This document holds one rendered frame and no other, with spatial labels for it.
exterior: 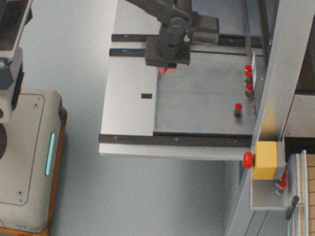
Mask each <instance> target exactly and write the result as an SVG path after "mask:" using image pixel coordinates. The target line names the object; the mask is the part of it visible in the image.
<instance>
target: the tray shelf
mask: <svg viewBox="0 0 315 236"><path fill-rule="evenodd" d="M113 34H159V21H157V18H155V17H153V16H151V15H148V14H147V13H146V12H145V11H143V10H142V9H141V8H138V7H137V6H135V5H133V4H131V3H129V2H126V1H125V0H118V2H117V7H116V16H115V20H114V29H113ZM141 43H146V42H111V48H131V49H141ZM245 45H246V47H231V46H213V45H208V44H190V51H208V52H225V53H240V54H246V56H251V46H250V43H245ZM155 88H156V66H147V65H146V61H145V57H127V56H118V57H110V58H109V63H108V68H107V78H106V88H105V97H104V103H103V113H102V123H101V133H100V134H115V135H146V136H153V126H154V107H155ZM141 93H144V94H152V99H143V98H141ZM246 152H251V147H208V146H203V147H193V146H162V145H145V144H114V143H99V149H98V153H99V156H113V157H127V158H158V159H174V160H219V161H224V160H234V161H243V157H244V154H245V153H246Z"/></svg>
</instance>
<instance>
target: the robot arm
mask: <svg viewBox="0 0 315 236"><path fill-rule="evenodd" d="M125 1H126V2H129V3H131V4H133V5H135V6H137V7H138V8H141V9H142V10H143V11H145V12H146V13H147V14H148V15H151V16H153V17H155V18H157V21H159V22H161V25H160V30H159V37H158V38H151V37H148V38H147V39H146V54H145V61H146V65H147V66H156V68H157V69H158V70H159V72H160V74H161V76H165V75H166V74H168V73H170V72H172V71H175V70H176V69H177V64H183V65H187V66H189V64H190V43H196V44H208V45H213V46H216V45H217V41H218V37H219V20H218V19H217V18H216V17H211V16H207V15H201V14H198V12H196V11H192V4H191V0H125ZM186 30H187V38H189V40H190V42H187V41H184V38H185V33H186Z"/></svg>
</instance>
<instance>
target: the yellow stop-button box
mask: <svg viewBox="0 0 315 236"><path fill-rule="evenodd" d="M283 143H284V142H283V141H277V142H264V141H257V143H256V146H255V150H254V154H253V158H254V162H253V165H252V166H253V179H255V180H259V179H268V180H269V179H272V178H273V179H275V180H278V179H280V176H281V173H282V171H283V169H284V167H285V165H284V144H283Z"/></svg>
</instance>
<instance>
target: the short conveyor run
mask: <svg viewBox="0 0 315 236"><path fill-rule="evenodd" d="M287 165H288V170H289V174H288V177H289V206H288V208H287V210H286V212H285V213H286V218H285V219H286V236H315V155H309V154H306V150H303V151H302V153H301V155H299V154H294V153H292V154H291V155H290V157H289V161H288V163H287Z"/></svg>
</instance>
